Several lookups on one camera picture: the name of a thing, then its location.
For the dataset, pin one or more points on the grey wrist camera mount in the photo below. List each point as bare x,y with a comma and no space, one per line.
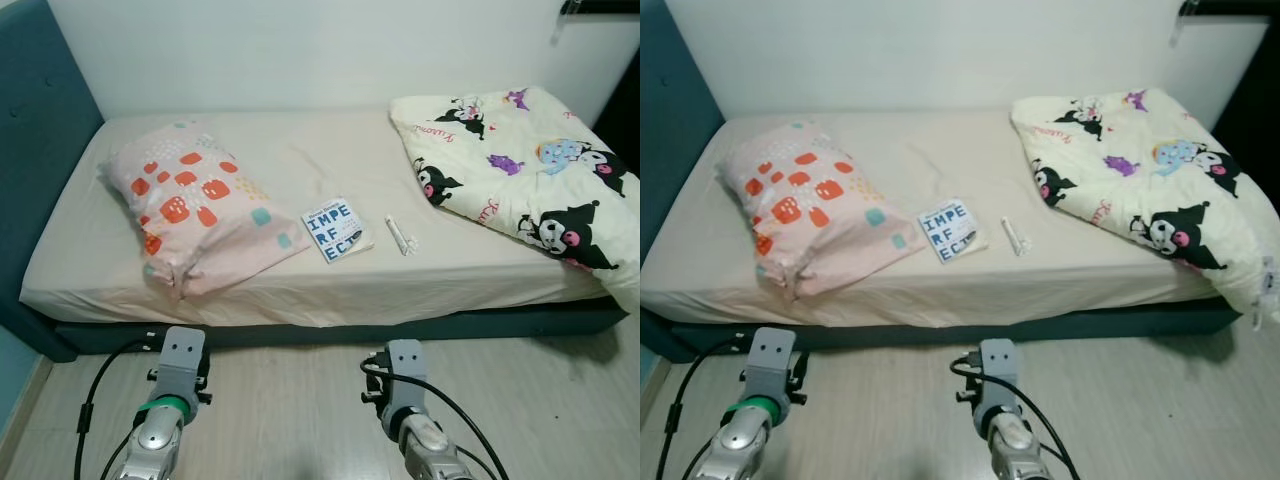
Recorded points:
772,360
997,368
182,360
405,365

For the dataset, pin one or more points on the black wardrobe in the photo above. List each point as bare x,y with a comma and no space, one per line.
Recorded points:
1250,120
620,120

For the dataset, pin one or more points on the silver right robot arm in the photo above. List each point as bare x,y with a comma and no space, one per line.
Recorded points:
425,440
1012,440

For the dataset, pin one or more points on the pink pillow with orange print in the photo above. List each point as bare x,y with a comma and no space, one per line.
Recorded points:
200,210
815,205

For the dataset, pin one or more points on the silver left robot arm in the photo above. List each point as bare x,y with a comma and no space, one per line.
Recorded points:
150,445
745,445

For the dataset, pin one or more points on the white book with blue letters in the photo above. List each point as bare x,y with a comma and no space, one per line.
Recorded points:
948,232
335,232

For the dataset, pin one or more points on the small white tube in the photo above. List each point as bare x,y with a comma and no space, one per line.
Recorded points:
399,236
1014,238

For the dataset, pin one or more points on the black overhead shelf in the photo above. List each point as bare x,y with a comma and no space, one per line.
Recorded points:
600,6
1230,6

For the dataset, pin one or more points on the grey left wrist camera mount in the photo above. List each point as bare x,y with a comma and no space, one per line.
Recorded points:
772,360
182,360

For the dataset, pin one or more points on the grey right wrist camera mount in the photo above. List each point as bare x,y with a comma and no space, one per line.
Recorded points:
997,368
405,365

